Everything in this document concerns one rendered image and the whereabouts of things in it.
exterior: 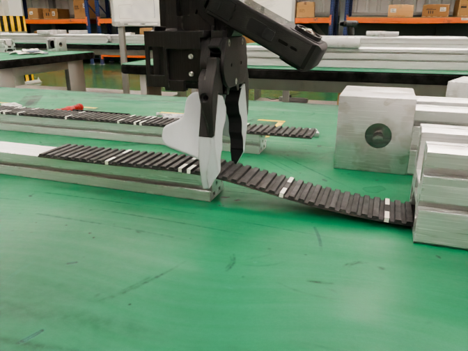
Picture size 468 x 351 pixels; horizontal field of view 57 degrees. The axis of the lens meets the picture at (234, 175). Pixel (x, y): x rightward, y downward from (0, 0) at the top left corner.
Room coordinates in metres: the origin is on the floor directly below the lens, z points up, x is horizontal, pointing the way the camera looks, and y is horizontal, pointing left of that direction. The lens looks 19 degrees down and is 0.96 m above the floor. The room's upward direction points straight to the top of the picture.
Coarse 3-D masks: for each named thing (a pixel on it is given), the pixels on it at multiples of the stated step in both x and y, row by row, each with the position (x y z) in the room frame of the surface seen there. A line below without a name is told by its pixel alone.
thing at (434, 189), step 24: (432, 144) 0.35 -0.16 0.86; (456, 144) 0.34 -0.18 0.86; (432, 168) 0.34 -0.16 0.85; (456, 168) 0.33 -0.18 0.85; (432, 192) 0.33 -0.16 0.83; (456, 192) 0.32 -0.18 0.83; (432, 216) 0.33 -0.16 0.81; (456, 216) 0.32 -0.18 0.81; (432, 240) 0.33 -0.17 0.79; (456, 240) 0.32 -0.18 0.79
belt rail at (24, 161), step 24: (0, 144) 0.55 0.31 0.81; (24, 144) 0.55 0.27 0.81; (0, 168) 0.52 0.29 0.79; (24, 168) 0.50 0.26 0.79; (48, 168) 0.50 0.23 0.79; (72, 168) 0.48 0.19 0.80; (96, 168) 0.47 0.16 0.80; (120, 168) 0.46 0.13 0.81; (144, 192) 0.45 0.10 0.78; (168, 192) 0.44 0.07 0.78; (192, 192) 0.43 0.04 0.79; (216, 192) 0.44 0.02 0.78
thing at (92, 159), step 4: (108, 148) 0.51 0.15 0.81; (116, 148) 0.51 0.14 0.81; (100, 152) 0.50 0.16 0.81; (104, 152) 0.50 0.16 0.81; (108, 152) 0.50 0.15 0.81; (112, 152) 0.50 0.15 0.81; (88, 156) 0.48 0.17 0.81; (92, 156) 0.48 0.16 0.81; (96, 156) 0.48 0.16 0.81; (100, 156) 0.48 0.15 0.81; (104, 156) 0.49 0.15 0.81; (80, 160) 0.47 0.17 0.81; (84, 160) 0.47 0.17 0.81; (88, 160) 0.47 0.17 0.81; (92, 160) 0.47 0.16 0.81; (96, 160) 0.47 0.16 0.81
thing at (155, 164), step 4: (160, 156) 0.48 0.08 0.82; (164, 156) 0.48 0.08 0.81; (168, 156) 0.48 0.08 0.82; (172, 156) 0.48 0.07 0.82; (176, 156) 0.48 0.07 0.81; (152, 160) 0.46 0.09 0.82; (156, 160) 0.46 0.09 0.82; (160, 160) 0.47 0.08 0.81; (164, 160) 0.46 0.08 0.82; (168, 160) 0.46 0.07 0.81; (144, 164) 0.44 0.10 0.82; (148, 164) 0.44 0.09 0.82; (152, 164) 0.45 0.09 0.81; (156, 164) 0.44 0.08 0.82; (160, 164) 0.45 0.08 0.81; (144, 168) 0.44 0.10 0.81; (148, 168) 0.44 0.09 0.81; (152, 168) 0.44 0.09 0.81; (156, 168) 0.44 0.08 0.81
